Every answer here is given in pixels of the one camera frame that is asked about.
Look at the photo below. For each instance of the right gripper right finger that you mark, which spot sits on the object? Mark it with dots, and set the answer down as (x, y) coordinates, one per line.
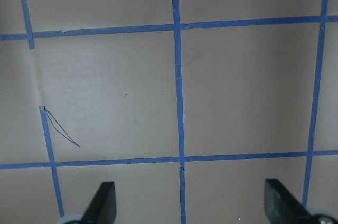
(281, 207)

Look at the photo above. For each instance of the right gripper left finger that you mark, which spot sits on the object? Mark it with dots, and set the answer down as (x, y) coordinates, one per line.
(102, 208)

